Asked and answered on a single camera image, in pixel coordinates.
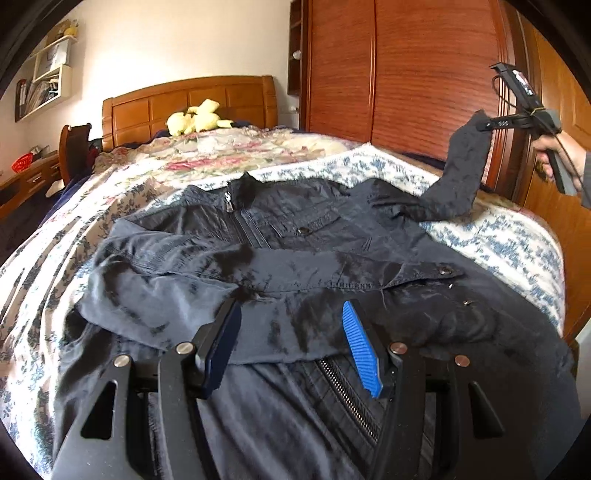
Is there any black jacket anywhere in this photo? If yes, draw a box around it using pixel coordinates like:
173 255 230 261
55 112 583 479

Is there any grey sleeved right forearm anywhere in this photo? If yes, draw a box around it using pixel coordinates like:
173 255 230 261
581 152 591 209

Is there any person's right hand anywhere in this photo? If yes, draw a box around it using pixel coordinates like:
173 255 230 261
532 132 587 191

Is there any wooden door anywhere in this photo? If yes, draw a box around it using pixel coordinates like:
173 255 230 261
522 20 590 342

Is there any wooden louvered wardrobe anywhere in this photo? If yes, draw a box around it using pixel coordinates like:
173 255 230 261
286 0 537 204

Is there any blue floral bedsheet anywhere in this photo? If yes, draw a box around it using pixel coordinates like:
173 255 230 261
1 144 565 477

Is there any wooden desk cabinet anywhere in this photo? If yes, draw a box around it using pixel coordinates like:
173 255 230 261
0 151 61 220

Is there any pink floral quilt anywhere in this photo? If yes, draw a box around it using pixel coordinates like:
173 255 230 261
93 126 360 183

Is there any wooden headboard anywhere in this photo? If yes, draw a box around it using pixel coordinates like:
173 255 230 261
102 75 279 151

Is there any wooden chair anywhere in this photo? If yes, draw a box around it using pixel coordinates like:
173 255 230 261
58 123 91 186

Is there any red bowl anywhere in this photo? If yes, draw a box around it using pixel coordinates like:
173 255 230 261
11 152 34 174

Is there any yellow plush toy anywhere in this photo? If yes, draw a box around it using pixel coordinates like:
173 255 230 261
165 99 232 136

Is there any white wall shelf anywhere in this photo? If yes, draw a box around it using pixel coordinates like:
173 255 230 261
15 19 79 122

